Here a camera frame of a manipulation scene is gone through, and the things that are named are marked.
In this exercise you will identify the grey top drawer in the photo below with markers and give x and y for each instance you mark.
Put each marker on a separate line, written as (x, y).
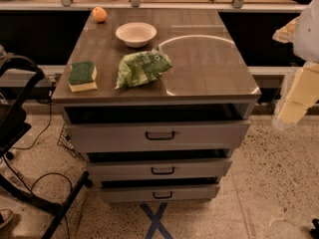
(156, 136)

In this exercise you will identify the orange fruit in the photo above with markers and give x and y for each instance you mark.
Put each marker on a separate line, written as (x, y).
(99, 14)

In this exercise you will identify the grey drawer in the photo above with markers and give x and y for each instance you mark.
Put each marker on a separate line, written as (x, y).
(159, 169)
(159, 193)
(156, 136)

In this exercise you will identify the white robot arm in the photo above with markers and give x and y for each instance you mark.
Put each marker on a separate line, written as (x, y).
(300, 89)

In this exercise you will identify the grey drawer cabinet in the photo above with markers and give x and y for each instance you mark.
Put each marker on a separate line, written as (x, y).
(171, 104)

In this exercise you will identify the wire rack behind cabinet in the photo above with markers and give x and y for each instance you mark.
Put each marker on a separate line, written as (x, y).
(64, 141)

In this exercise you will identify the green chip bag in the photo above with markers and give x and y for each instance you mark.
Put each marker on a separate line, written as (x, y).
(141, 68)

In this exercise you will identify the green yellow sponge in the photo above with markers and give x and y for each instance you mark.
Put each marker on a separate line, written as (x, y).
(82, 77)

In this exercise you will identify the white bowl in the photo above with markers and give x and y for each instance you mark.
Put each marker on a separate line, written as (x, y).
(136, 34)

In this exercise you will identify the grey bottom drawer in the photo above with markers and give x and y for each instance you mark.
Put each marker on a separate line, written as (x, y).
(159, 193)

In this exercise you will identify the black metal stand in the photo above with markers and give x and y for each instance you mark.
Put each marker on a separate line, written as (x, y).
(13, 127)

